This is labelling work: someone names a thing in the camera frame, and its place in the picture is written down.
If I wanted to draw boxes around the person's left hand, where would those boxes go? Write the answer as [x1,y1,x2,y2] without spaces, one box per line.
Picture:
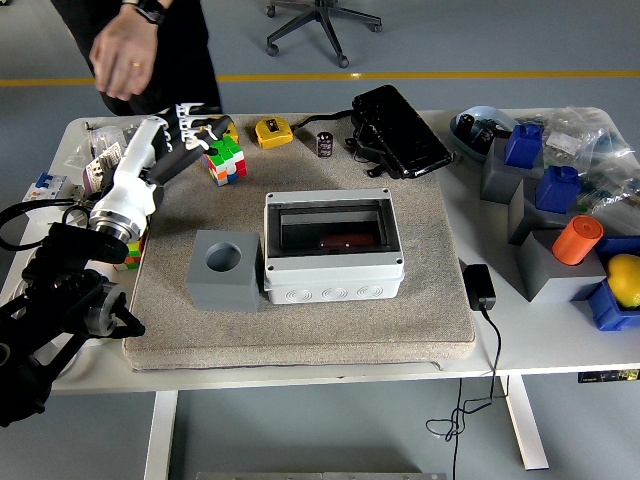
[88,7,154,101]

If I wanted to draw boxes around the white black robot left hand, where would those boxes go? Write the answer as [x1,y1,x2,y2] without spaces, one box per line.
[88,102,236,231]

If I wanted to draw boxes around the transparent hinged box lid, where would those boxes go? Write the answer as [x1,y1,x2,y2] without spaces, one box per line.
[263,188,404,272]

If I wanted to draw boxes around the grey plastic junction box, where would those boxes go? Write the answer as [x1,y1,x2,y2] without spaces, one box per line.
[263,188,406,305]

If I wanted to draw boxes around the purple white parts packet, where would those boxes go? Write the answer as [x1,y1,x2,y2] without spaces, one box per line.
[82,142,126,194]

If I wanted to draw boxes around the black wristwatch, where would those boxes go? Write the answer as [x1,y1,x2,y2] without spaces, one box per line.
[122,0,167,26]

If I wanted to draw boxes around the person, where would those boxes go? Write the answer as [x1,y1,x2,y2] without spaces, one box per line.
[49,0,224,116]

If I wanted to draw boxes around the white blue circuit breaker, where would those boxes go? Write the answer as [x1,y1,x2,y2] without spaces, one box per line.
[21,170,86,206]

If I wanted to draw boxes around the small colourful puzzle cube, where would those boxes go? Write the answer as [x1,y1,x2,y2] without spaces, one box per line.
[113,234,146,273]

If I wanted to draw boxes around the large colourful puzzle cube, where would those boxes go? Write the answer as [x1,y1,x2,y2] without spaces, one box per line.
[201,137,248,187]

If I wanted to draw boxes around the yellow tape measure black label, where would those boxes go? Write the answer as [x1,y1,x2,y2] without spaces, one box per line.
[255,117,295,150]

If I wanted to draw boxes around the grey block with round hole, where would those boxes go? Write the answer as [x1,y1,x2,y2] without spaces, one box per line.
[185,229,262,314]

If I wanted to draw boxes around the black office chair base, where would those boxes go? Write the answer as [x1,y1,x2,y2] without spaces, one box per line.
[264,0,384,70]

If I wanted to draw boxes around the grey-brown table mat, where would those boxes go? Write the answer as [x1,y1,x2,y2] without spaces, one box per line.
[122,113,476,372]

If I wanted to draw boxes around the white table leg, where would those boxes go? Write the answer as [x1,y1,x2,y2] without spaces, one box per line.
[499,374,550,471]
[143,390,179,480]

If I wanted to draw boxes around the black zip case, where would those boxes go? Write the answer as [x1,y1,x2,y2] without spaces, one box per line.
[293,84,454,180]

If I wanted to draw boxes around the black capacitor in bowl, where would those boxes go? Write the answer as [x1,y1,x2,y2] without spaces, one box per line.
[477,122,500,152]
[458,113,484,146]

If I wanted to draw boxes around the light blue bowl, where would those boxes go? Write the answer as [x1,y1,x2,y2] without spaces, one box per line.
[449,105,521,162]

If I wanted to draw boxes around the grey holder block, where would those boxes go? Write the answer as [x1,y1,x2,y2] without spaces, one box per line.
[480,137,546,205]
[517,230,609,304]
[508,177,584,246]

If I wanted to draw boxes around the black power adapter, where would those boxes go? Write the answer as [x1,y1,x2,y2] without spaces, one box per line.
[463,263,498,312]

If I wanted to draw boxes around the blue plastic block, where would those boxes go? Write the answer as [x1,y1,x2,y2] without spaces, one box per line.
[503,122,545,169]
[535,165,582,216]

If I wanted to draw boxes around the clear bags of components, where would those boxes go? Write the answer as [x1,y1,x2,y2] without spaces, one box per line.
[514,105,640,221]

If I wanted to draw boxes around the blue storage bin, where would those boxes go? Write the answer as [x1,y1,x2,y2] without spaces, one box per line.
[571,235,640,334]

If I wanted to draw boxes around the yellow lemon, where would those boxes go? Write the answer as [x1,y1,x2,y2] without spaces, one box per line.
[606,253,640,309]

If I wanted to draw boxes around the black table control panel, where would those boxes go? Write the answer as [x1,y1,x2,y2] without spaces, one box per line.
[578,369,640,385]

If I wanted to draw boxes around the black adapter cord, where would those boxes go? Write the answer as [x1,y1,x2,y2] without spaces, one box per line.
[425,307,511,480]

